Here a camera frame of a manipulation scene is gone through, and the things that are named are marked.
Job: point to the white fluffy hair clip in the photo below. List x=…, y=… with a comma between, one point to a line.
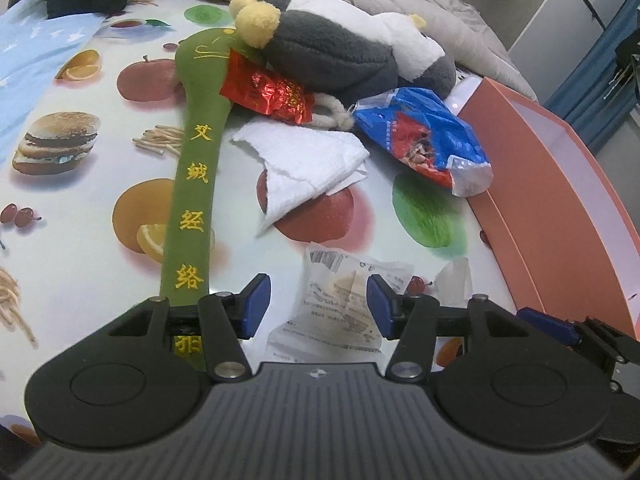
x=341, y=116

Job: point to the green plush massage stick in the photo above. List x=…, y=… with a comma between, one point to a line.
x=195, y=185

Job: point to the blue curtain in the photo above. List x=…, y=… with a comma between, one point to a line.
x=605, y=35

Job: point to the white cabinet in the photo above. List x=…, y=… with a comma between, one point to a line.
x=540, y=10

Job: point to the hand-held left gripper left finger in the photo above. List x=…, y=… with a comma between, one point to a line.
x=256, y=305

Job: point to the clear plastic scrap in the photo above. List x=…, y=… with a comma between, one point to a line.
x=455, y=280

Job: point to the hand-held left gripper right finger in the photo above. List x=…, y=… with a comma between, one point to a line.
x=382, y=305

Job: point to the blue star bedsheet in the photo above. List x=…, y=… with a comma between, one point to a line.
x=30, y=50

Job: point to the white tissue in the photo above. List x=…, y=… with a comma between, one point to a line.
x=300, y=160

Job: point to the blue snack bag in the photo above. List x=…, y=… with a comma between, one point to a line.
x=415, y=130

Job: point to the red foil wrapper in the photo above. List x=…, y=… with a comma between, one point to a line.
x=265, y=92

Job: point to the clear plastic packet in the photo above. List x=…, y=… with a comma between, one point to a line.
x=327, y=310

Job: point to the fruit printed tablecloth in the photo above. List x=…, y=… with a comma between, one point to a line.
x=100, y=170

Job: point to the pink cardboard box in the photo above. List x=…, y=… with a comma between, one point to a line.
x=550, y=170

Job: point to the grey white penguin plush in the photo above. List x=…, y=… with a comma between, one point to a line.
x=325, y=45

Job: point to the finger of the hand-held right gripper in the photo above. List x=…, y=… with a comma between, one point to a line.
x=547, y=325

